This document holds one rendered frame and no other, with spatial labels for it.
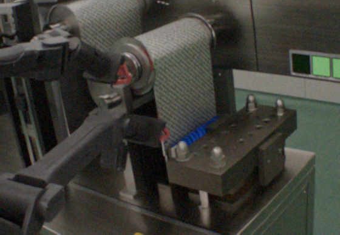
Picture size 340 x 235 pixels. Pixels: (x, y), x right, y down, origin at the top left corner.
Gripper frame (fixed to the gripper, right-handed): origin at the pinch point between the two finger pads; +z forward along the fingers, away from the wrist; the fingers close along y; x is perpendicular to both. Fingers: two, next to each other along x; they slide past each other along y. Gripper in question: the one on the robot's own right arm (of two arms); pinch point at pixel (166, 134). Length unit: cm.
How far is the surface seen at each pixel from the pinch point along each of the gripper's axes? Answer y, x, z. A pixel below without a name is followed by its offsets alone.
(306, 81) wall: -82, 59, 272
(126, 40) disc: -6.4, 20.1, -14.2
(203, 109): 0.3, 8.4, 13.5
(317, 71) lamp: 28.9, 24.0, 20.9
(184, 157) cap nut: 8.3, -4.4, -1.6
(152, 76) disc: 0.5, 12.9, -10.1
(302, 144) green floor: -56, 7, 224
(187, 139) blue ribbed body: 2.9, -0.1, 5.6
